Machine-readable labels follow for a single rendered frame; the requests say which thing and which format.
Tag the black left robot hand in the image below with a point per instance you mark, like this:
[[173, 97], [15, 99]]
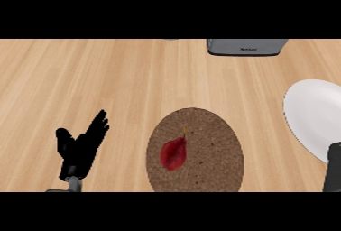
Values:
[[80, 150]]

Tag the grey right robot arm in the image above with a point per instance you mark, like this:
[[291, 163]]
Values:
[[333, 170]]

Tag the grey appliance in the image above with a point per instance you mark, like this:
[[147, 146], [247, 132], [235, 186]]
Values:
[[247, 46]]

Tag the white plate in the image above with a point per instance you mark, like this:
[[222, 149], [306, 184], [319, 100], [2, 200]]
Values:
[[315, 115]]

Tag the brown woven oval placemat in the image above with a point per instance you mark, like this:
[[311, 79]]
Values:
[[195, 150]]

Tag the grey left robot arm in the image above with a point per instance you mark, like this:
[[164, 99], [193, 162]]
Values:
[[73, 185]]

